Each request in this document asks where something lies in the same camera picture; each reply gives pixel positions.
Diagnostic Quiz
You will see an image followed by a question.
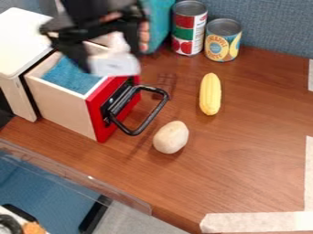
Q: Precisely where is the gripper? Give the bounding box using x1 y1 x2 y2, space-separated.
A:
38 12 147 78

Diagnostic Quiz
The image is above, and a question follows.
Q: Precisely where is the drawer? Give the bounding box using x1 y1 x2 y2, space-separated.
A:
23 49 172 144

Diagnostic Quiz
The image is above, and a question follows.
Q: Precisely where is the teal block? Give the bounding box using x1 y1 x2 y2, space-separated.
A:
137 0 178 55

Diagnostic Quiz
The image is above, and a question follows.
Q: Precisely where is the blue cloth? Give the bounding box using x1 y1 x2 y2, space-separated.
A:
41 56 104 96

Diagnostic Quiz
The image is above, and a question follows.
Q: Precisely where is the red tomato can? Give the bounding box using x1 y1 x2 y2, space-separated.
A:
169 0 210 57

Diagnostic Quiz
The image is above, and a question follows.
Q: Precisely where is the yellow toy corn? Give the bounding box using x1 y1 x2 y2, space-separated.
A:
198 72 224 117

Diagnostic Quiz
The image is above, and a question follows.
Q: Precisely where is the white toy potato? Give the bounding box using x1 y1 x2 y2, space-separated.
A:
151 120 191 155

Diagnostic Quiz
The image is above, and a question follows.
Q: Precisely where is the yellow pineapple can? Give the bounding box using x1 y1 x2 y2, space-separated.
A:
204 17 243 63

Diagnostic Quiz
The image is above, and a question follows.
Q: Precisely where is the cabinet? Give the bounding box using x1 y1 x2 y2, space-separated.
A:
0 6 59 122

